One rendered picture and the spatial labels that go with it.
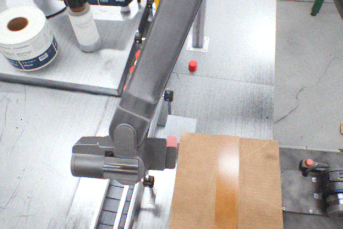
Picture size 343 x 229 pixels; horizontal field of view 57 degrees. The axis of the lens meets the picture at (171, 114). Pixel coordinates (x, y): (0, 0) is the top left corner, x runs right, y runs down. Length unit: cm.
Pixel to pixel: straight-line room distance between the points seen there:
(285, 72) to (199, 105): 136
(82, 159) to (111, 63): 76
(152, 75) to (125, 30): 92
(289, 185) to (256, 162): 97
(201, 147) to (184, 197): 13
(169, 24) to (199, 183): 40
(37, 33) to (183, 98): 57
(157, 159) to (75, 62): 76
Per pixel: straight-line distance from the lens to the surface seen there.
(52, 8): 157
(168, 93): 104
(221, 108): 119
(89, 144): 55
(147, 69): 48
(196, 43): 136
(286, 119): 223
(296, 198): 173
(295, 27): 281
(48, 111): 128
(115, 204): 100
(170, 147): 65
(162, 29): 47
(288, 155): 183
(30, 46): 127
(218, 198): 74
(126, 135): 49
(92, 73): 126
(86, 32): 127
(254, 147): 80
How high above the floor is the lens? 182
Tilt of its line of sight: 58 degrees down
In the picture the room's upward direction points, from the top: 3 degrees counter-clockwise
